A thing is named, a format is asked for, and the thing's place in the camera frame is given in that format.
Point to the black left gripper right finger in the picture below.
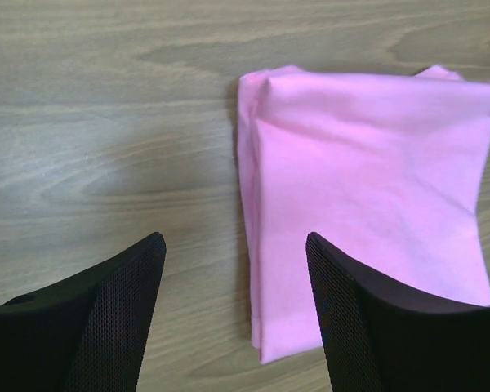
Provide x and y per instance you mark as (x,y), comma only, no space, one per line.
(382,335)

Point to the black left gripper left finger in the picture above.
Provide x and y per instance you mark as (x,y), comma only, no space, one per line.
(87,332)

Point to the light pink t-shirt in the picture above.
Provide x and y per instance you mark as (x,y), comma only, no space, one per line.
(385,167)

